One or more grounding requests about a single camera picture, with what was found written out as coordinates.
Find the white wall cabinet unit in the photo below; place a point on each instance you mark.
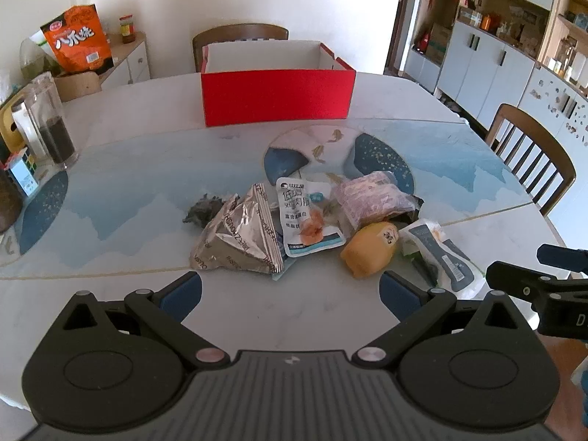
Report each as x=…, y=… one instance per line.
x=487, y=69

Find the brown jar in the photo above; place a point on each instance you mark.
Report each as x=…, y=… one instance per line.
x=8, y=202

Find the brown wooden chair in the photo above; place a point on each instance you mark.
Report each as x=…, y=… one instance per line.
x=239, y=32
x=537, y=131

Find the grey white pouch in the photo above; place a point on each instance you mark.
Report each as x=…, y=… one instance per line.
x=448, y=262

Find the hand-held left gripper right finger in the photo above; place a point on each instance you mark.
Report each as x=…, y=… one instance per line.
x=397, y=294

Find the dark wrapper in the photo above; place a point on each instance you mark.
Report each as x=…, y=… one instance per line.
x=202, y=211

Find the white blue snack packet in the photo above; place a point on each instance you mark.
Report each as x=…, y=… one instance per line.
x=303, y=220

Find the yellow-rimmed white container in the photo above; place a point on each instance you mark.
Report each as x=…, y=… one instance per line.
x=9, y=124

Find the red cardboard box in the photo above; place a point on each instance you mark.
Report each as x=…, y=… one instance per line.
x=275, y=96

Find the silver snack bag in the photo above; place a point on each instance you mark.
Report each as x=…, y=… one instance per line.
x=239, y=239

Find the white sideboard cabinet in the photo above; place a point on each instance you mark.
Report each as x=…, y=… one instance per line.
x=131, y=64

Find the pink meat packet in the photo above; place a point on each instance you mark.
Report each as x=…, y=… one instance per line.
x=367, y=197

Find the glass jar with dark granules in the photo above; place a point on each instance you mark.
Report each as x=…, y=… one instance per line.
x=55, y=138

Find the orange snack bag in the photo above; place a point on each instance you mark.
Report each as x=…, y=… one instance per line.
x=76, y=36

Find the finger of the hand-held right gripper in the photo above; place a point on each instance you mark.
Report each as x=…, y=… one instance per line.
x=510, y=278
x=558, y=257

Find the brown door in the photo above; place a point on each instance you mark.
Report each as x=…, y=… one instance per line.
x=396, y=18

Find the green white packet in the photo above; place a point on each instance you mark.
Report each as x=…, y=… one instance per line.
x=34, y=55

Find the red-lidded sauce bottle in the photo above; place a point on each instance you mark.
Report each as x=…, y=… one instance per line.
x=127, y=30

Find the yellow bun packet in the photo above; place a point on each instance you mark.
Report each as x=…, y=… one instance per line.
x=370, y=250

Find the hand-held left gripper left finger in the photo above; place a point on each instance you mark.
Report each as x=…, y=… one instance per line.
x=183, y=294

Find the person's right hand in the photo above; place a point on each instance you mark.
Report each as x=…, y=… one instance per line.
x=583, y=381

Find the brown cardboard carton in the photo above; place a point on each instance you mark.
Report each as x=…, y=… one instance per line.
x=440, y=41

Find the red bottle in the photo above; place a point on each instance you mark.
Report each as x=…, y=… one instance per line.
x=422, y=41

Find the painted glass turntable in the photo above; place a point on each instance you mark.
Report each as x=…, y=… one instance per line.
x=138, y=193

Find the white marble desktop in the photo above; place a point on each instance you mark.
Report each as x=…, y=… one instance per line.
x=138, y=101

